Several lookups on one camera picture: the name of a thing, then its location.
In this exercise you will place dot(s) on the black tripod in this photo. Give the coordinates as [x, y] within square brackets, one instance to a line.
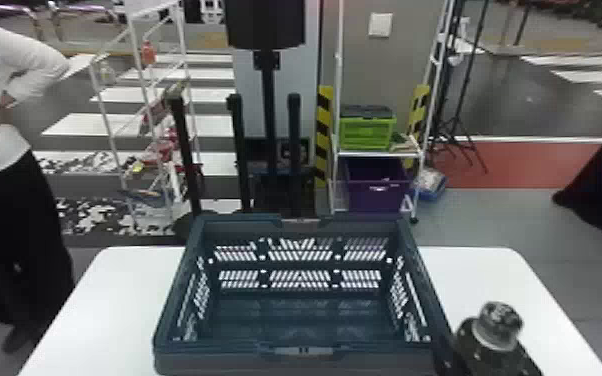
[458, 100]

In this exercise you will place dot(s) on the black post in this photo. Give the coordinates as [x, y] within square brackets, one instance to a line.
[185, 152]

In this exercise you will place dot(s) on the green crate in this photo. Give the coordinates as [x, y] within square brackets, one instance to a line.
[366, 131]

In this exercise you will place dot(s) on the striped post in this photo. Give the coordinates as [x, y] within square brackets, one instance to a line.
[324, 126]
[418, 110]

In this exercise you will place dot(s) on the person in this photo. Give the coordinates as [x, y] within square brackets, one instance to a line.
[2, 105]

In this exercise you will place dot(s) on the purple crate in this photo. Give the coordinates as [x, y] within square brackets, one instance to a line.
[374, 189]

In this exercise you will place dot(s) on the small blue basket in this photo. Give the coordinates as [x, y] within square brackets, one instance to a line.
[430, 185]

